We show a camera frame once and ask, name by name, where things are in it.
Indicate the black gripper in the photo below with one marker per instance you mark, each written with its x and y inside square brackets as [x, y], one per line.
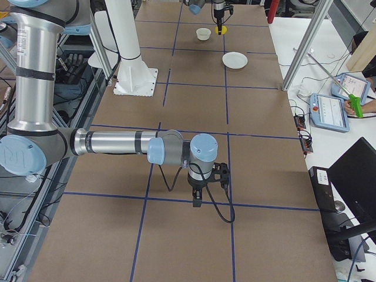
[218, 12]
[197, 184]

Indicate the yellow lemon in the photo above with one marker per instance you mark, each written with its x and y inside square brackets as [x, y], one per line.
[220, 31]

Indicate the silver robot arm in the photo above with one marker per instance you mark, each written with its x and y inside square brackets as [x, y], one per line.
[33, 142]
[195, 6]

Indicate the white bowl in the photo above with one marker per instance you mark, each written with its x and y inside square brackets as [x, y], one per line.
[203, 34]

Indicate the white plate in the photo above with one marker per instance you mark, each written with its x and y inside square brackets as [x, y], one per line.
[234, 60]

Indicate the red fire extinguisher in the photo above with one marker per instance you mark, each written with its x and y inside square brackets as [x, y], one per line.
[272, 11]

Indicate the brown paper table mat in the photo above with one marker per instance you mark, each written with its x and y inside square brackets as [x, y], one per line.
[235, 205]

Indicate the white folded cloth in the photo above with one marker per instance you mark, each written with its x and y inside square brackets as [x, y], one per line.
[303, 92]

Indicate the black mini computer box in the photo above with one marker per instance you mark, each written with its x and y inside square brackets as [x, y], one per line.
[323, 192]

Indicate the near teach pendant tablet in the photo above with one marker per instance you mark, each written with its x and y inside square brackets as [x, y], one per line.
[328, 112]

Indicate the teach pendant tablet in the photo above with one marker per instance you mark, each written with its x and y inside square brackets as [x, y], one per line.
[357, 86]
[328, 112]

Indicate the far teach pendant tablet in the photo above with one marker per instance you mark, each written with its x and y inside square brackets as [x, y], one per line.
[357, 86]

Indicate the black monitor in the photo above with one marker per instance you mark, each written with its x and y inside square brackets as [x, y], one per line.
[353, 176]

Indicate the person in black shirt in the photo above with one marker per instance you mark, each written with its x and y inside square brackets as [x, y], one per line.
[363, 52]

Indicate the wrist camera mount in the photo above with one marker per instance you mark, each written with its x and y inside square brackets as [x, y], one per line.
[220, 173]

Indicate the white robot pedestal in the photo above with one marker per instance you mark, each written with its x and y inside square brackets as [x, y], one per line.
[134, 77]

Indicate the aluminium frame post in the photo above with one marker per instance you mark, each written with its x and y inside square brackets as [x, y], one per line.
[313, 27]

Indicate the green handled reacher grabber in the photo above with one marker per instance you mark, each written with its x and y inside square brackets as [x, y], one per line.
[354, 101]

